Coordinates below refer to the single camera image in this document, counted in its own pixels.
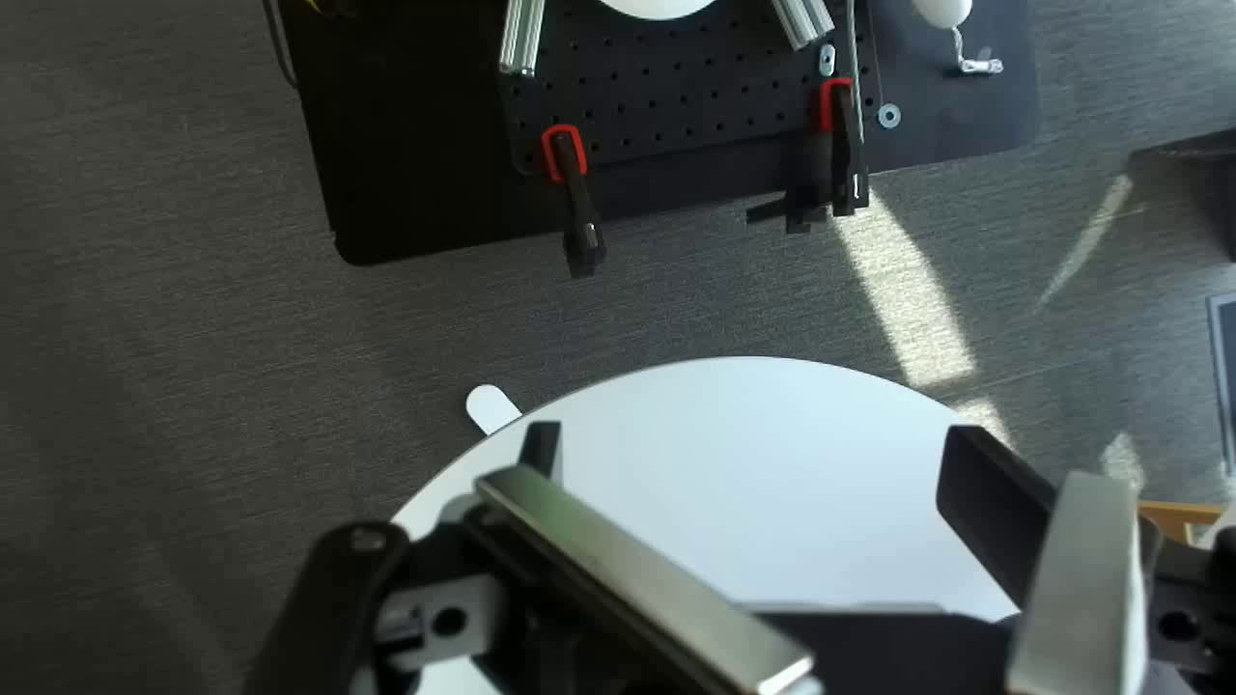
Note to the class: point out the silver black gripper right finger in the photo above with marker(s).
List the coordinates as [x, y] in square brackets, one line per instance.
[1074, 580]

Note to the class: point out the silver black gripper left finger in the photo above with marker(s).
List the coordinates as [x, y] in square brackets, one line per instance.
[618, 566]

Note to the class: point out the yellowish tan block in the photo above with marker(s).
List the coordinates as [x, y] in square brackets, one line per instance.
[1179, 517]

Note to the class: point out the small white tab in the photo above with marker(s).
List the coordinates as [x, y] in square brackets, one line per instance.
[492, 411]

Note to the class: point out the grey flat panel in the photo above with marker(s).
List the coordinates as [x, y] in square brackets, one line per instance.
[1222, 388]

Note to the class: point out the red black bar clamp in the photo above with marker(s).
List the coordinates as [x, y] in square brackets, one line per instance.
[581, 219]
[825, 160]

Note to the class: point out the dark box furniture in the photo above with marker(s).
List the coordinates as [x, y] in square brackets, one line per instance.
[1212, 179]

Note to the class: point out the black base board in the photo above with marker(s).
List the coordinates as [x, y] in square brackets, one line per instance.
[412, 155]

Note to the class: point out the black perforated pegboard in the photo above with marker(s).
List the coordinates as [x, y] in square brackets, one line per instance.
[698, 92]

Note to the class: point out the small metal washer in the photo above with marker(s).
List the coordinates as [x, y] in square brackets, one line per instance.
[891, 119]

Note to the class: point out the aluminium profile bar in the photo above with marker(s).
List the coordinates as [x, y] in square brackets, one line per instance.
[524, 38]
[803, 22]

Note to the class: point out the white round disc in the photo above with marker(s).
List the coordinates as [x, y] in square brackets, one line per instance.
[657, 4]

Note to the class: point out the white knob with metal bracket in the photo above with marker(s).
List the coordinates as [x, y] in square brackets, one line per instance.
[943, 10]

